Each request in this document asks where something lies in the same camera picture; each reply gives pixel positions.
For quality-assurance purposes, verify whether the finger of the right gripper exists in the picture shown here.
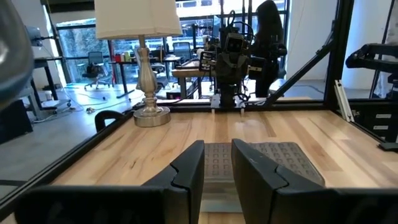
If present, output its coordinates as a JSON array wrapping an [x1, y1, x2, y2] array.
[[232, 58, 249, 85], [216, 58, 233, 85]]

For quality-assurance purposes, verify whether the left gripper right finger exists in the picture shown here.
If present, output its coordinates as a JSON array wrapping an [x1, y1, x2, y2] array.
[[231, 138, 326, 224]]

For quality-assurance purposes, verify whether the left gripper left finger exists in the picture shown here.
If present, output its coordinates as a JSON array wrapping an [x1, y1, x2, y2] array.
[[141, 139, 206, 224]]

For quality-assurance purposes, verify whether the person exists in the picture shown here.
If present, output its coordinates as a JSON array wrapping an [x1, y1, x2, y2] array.
[[250, 0, 287, 99]]

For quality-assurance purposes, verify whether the white shade silver table lamp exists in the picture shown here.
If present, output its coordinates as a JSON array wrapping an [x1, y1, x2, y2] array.
[[94, 0, 183, 128]]

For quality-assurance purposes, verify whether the silver aluminium extrusion bar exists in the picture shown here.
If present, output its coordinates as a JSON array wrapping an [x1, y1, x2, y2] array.
[[334, 79, 355, 123]]

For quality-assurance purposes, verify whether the black office chair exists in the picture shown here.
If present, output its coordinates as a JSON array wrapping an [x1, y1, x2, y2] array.
[[82, 51, 111, 91]]

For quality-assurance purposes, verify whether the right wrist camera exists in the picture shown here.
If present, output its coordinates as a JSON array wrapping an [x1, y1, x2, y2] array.
[[224, 32, 246, 54]]

